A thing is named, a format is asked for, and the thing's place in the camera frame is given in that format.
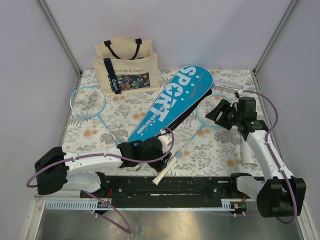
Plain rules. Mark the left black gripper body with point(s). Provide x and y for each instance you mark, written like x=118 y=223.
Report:
x=158 y=165

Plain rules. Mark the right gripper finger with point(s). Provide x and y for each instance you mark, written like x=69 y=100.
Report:
x=212 y=117
x=223 y=107

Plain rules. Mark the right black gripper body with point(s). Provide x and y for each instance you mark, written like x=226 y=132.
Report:
x=231 y=116

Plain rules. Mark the blue badminton racket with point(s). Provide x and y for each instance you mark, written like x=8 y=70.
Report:
x=88 y=102
x=203 y=108

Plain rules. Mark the blue sport racket cover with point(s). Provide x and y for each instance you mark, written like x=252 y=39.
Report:
x=184 y=89

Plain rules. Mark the white shuttlecock tube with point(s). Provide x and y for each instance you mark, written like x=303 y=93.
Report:
x=246 y=157

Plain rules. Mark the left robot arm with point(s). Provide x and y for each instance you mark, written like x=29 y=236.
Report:
x=58 y=170

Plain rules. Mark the beige canvas tote bag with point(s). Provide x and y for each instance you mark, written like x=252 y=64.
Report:
x=126 y=65

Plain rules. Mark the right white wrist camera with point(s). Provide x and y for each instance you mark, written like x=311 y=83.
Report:
x=237 y=96

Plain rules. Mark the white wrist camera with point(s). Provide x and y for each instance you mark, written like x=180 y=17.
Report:
x=165 y=140
x=237 y=96

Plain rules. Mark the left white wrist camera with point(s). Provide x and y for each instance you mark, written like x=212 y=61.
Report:
x=165 y=140

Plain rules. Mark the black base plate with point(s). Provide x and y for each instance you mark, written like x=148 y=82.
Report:
x=139 y=192

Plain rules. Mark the white slotted cable duct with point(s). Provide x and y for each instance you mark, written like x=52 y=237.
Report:
x=91 y=205

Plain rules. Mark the right aluminium frame post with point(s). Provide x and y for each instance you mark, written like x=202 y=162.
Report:
x=285 y=17

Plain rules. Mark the aluminium frame post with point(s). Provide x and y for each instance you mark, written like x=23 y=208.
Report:
x=63 y=43
x=285 y=17

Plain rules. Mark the left aluminium frame post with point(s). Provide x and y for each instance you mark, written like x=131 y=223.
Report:
x=63 y=43

